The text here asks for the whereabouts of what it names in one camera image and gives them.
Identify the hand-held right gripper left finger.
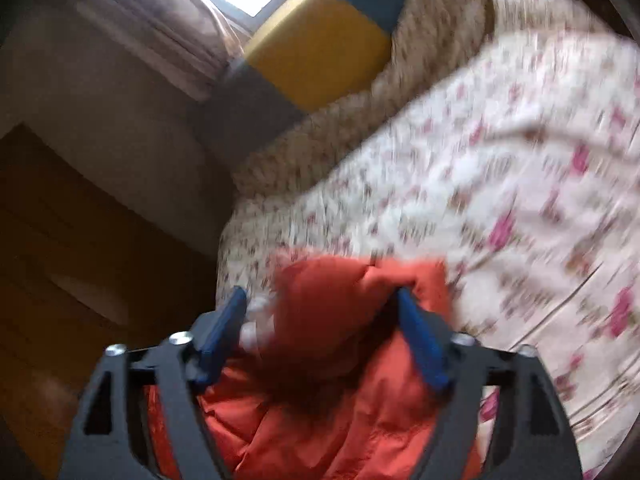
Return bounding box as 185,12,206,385
57,286,248,480

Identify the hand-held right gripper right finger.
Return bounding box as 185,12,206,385
396,288,583,480

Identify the orange quilted puffer jacket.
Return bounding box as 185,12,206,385
142,254,497,480

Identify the brown wooden wardrobe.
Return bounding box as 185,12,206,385
0,124,228,480

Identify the large floral print bedspread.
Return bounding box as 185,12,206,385
217,22,640,476

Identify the small floral print duvet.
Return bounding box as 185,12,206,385
231,0,618,202

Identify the grey yellow teal headboard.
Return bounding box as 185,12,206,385
220,0,432,117

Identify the patterned pale curtain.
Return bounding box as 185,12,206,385
0,0,238,111

